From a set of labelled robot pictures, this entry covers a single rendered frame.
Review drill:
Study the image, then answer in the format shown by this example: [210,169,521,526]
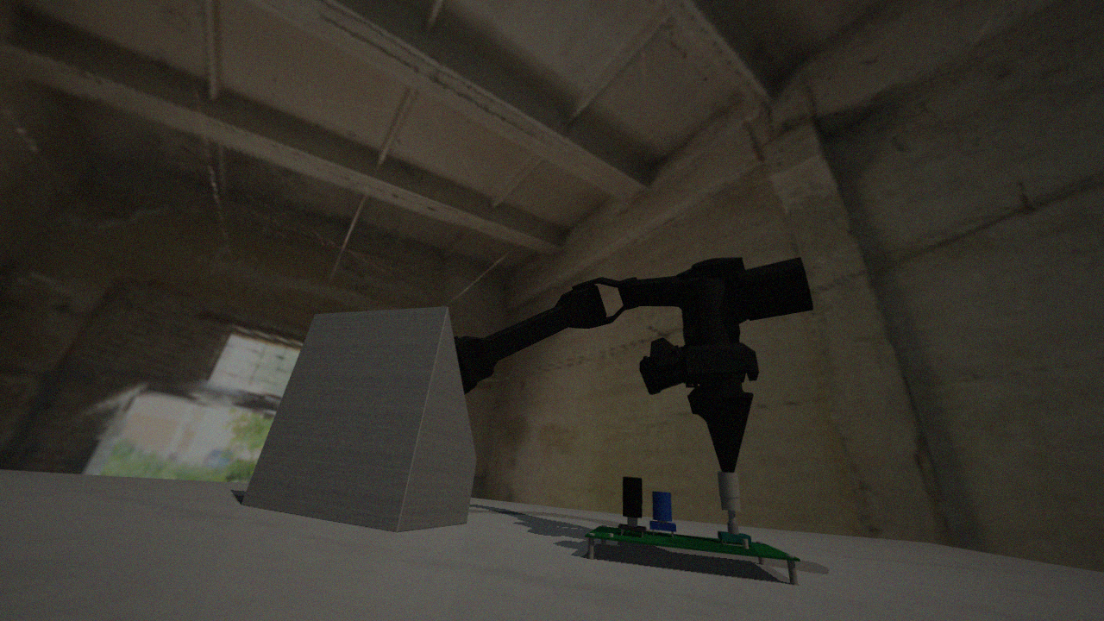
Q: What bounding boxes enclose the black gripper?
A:
[680,316,758,473]

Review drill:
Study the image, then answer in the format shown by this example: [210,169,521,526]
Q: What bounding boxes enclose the green circuit board with knobs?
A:
[585,471,800,586]

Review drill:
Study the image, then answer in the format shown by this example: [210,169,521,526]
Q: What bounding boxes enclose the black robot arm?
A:
[454,257,813,394]

